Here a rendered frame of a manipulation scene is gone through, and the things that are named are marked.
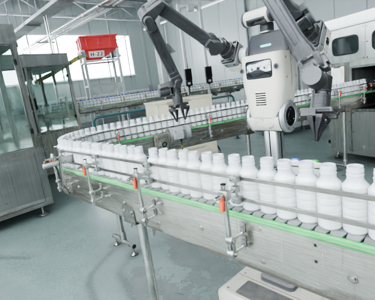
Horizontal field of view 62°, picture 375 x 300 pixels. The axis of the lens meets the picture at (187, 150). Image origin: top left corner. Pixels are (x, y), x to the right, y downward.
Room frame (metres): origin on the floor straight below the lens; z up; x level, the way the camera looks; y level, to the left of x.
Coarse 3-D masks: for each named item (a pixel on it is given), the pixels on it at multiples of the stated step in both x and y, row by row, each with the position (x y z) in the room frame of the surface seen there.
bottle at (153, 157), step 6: (150, 150) 1.24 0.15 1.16; (156, 150) 1.25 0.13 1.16; (150, 156) 1.25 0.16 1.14; (156, 156) 1.24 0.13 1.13; (156, 162) 1.23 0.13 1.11; (150, 168) 1.24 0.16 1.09; (156, 168) 1.23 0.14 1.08; (150, 174) 1.24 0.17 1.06; (156, 174) 1.23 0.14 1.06; (156, 186) 1.23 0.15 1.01
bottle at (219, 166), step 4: (216, 156) 0.98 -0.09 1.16; (220, 156) 0.98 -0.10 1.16; (216, 160) 0.98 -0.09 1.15; (220, 160) 0.98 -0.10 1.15; (216, 164) 0.98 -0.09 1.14; (220, 164) 0.98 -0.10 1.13; (224, 164) 0.98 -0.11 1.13; (212, 168) 0.98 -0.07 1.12; (216, 168) 0.97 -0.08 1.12; (220, 168) 0.97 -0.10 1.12; (224, 168) 0.97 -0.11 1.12; (216, 172) 0.97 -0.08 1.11; (220, 172) 0.96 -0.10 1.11; (224, 172) 0.97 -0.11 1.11; (212, 176) 0.98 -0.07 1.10; (216, 176) 0.97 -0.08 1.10; (212, 180) 0.98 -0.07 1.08; (216, 180) 0.97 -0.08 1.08; (220, 180) 0.96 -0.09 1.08; (224, 180) 0.96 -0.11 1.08; (216, 184) 0.97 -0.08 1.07; (216, 188) 0.97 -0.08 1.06; (220, 188) 0.96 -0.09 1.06
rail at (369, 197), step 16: (128, 160) 1.35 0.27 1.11; (224, 176) 0.94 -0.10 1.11; (240, 176) 0.89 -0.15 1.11; (208, 192) 0.99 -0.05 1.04; (320, 192) 0.71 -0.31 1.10; (336, 192) 0.68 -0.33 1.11; (352, 192) 0.66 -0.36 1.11; (288, 208) 0.78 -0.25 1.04; (352, 224) 0.66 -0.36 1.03; (368, 224) 0.63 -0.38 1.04
